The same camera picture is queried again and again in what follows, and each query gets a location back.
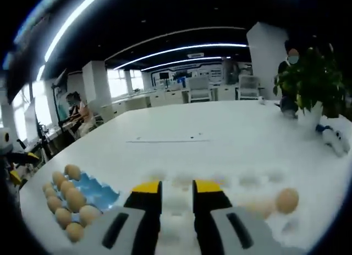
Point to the long ceiling light strip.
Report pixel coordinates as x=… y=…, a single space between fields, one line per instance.
x=178 y=49
x=71 y=21
x=187 y=61

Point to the black pole stand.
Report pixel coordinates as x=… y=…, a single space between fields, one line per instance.
x=56 y=106

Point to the white table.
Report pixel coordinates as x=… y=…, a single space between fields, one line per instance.
x=220 y=120

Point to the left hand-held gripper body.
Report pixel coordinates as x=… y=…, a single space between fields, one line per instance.
x=5 y=140

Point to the white ceiling vent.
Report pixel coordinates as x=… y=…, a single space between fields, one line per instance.
x=195 y=55

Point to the white office chair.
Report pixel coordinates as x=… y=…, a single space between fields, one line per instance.
x=247 y=87
x=200 y=88

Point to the white blue toy figure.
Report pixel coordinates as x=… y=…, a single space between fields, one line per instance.
x=334 y=140

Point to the white low cabinets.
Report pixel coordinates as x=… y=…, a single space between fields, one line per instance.
x=165 y=96

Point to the small white object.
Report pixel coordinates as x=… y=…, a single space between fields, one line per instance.
x=261 y=100

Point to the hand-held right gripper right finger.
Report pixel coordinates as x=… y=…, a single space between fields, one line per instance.
x=209 y=211

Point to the potted green plant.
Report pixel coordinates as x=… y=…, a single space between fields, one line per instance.
x=313 y=78

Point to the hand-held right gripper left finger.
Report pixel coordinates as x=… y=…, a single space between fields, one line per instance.
x=140 y=211

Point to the blue egg tray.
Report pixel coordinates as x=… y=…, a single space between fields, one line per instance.
x=101 y=195

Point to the white foam egg holder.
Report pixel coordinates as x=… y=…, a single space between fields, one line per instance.
x=176 y=202

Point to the short ceiling light strip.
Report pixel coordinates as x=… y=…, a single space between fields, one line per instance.
x=40 y=73

